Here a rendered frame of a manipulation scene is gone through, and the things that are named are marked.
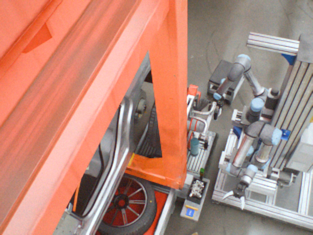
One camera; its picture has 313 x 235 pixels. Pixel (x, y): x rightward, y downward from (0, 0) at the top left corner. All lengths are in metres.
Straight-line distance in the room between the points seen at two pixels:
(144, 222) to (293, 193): 1.56
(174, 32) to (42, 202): 0.99
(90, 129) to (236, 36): 4.40
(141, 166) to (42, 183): 2.29
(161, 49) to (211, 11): 4.01
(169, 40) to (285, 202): 2.47
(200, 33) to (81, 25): 4.44
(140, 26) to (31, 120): 0.66
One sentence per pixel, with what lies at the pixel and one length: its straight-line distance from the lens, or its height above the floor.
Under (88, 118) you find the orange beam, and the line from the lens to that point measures 1.04.
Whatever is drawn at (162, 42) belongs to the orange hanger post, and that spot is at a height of 2.41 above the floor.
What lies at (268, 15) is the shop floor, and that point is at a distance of 5.71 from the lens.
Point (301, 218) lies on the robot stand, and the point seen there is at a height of 0.23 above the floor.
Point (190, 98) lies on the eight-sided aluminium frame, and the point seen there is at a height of 1.12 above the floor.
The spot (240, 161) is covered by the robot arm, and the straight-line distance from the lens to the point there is 2.66.
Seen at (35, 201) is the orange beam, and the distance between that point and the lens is 0.97.
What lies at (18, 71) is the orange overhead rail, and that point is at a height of 3.06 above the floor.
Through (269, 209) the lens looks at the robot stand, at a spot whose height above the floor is 0.23.
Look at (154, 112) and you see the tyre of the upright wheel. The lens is 2.97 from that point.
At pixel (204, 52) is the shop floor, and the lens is 5.00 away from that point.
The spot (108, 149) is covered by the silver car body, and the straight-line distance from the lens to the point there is 2.98.
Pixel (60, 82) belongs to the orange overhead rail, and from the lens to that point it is 0.80.
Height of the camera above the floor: 3.57
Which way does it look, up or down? 56 degrees down
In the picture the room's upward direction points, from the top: 6 degrees counter-clockwise
